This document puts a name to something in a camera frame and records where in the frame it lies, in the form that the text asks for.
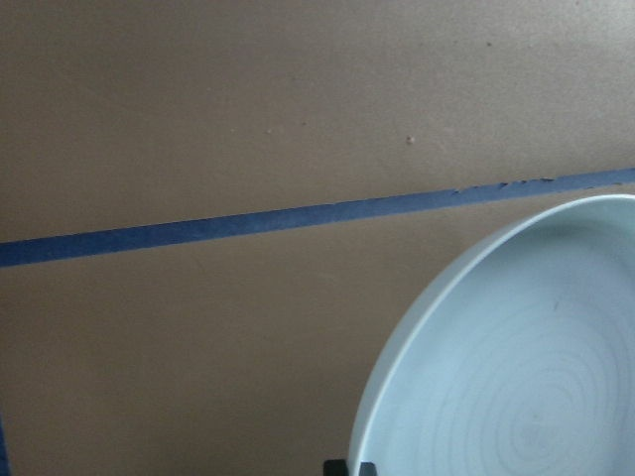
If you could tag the light blue round plate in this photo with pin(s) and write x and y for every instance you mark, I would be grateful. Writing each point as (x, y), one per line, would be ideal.
(521, 372)

